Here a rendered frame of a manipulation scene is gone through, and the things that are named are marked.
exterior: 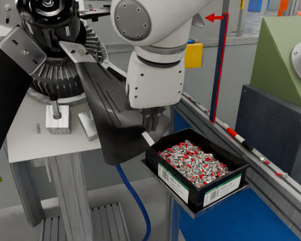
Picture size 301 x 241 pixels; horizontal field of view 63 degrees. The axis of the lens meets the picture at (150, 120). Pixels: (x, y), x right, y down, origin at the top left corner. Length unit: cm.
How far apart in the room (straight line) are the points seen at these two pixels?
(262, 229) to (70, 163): 61
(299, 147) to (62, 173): 75
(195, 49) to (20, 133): 65
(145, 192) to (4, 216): 91
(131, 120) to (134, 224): 116
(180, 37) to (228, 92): 139
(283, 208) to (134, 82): 44
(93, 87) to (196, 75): 113
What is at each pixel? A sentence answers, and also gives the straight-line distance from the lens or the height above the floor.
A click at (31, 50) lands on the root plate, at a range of 61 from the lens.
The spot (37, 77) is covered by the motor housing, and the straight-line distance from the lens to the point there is 70.
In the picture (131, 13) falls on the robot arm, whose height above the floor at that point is 122.
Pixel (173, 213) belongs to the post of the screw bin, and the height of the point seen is 63.
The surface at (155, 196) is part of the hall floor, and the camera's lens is 177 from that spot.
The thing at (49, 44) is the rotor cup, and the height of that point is 114.
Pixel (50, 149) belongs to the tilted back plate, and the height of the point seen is 85.
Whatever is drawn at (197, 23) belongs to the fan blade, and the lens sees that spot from 63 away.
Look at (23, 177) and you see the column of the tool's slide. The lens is 151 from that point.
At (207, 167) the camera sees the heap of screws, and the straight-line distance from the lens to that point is 64.
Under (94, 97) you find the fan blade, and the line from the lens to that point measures 50.
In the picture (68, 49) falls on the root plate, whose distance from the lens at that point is 56.
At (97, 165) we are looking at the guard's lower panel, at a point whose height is 24.
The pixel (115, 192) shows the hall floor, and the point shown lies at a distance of 181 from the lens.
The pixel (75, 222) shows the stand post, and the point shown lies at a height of 46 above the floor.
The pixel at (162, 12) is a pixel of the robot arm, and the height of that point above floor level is 122.
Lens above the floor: 124
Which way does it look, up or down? 27 degrees down
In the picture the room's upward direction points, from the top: straight up
